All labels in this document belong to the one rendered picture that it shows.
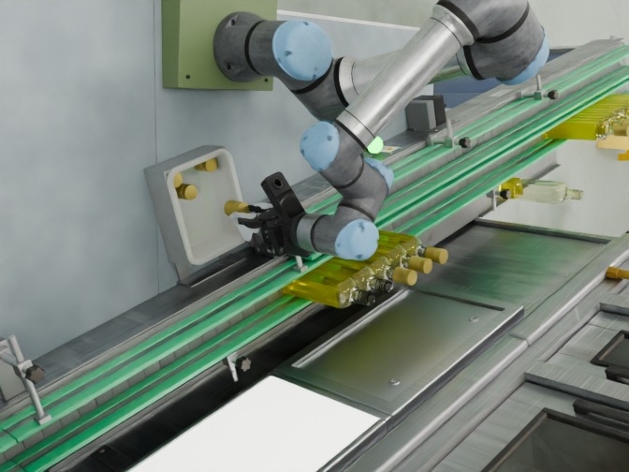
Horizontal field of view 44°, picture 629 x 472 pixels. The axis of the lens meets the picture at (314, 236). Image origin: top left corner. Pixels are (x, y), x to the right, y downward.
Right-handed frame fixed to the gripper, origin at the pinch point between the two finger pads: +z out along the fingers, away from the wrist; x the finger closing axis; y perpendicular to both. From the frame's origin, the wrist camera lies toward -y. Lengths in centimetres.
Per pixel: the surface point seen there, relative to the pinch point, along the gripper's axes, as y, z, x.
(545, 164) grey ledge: 39, 4, 127
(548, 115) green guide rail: 20, -2, 122
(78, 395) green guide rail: 16.3, -2.1, -47.1
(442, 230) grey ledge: 37, 4, 69
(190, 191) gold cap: -4.8, 10.6, -4.0
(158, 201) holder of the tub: -4.5, 14.4, -10.0
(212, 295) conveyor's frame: 16.3, 4.1, -10.1
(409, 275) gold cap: 22.0, -24.2, 21.4
